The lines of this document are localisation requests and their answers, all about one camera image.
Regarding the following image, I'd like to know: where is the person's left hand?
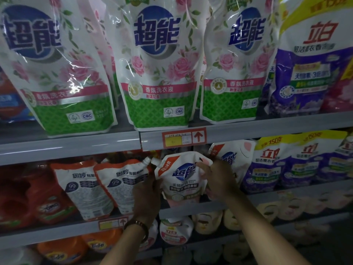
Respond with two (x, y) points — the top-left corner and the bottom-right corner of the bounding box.
(131, 173), (163, 224)

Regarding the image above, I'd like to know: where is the person's right hand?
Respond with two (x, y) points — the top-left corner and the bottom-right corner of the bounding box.
(196, 159), (240, 203)

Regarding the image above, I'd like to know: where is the grey metal shelf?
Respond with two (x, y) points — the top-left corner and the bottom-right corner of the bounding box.
(0, 110), (353, 265)

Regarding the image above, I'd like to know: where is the person's right forearm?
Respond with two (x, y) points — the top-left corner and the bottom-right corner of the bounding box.
(223, 190), (312, 265)

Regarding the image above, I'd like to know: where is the person's left forearm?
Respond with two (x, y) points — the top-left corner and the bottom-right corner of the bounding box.
(100, 226), (149, 265)

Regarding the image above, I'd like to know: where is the row of red detergent bottles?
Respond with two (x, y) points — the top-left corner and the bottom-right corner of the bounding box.
(0, 163), (76, 231)

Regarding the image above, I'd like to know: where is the white green-label bottle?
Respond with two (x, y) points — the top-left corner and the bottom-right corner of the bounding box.
(139, 218), (159, 252)

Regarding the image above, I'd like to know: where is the red-framed price tag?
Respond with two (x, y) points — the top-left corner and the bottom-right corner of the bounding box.
(98, 216), (129, 231)
(162, 127), (207, 149)

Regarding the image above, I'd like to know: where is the white pink-label bottle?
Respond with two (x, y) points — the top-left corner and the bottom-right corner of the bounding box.
(159, 217), (195, 246)

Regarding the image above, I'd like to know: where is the row of pale round packs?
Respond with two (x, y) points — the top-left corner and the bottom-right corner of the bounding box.
(160, 223), (332, 265)

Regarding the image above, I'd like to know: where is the row of pale yellow bottles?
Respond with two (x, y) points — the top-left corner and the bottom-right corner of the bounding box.
(192, 187), (353, 232)

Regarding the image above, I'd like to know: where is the dark beaded bracelet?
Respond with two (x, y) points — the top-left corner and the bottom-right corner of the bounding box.
(124, 218), (151, 241)

